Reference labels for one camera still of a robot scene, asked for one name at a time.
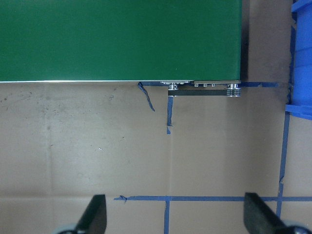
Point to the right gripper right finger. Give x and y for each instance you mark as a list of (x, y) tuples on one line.
[(260, 219)]

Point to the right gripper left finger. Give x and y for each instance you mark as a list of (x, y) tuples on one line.
[(94, 218)]

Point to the right blue bin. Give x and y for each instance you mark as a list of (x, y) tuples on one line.
[(301, 103)]

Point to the green conveyor belt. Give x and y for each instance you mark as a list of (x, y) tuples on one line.
[(170, 41)]

